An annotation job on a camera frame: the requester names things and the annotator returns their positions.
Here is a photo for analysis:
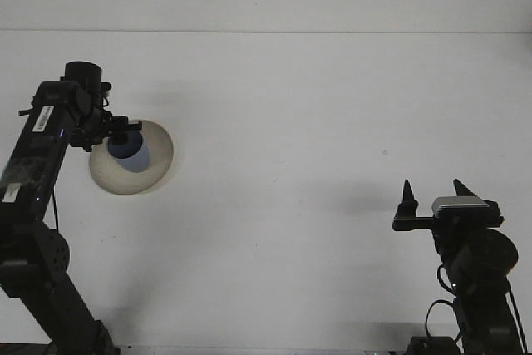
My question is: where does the pale blue cup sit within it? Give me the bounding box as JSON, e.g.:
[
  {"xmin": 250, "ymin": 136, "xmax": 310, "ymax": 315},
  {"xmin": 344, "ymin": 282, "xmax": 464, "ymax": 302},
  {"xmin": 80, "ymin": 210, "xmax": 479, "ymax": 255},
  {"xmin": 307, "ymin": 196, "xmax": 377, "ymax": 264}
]
[{"xmin": 107, "ymin": 129, "xmax": 151, "ymax": 174}]

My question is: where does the pale round plate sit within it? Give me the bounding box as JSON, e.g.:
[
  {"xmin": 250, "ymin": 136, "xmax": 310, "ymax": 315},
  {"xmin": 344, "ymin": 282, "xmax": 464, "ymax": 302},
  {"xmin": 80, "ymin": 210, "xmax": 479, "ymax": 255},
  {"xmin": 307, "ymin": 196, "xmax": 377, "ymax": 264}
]
[{"xmin": 88, "ymin": 118, "xmax": 180, "ymax": 196}]

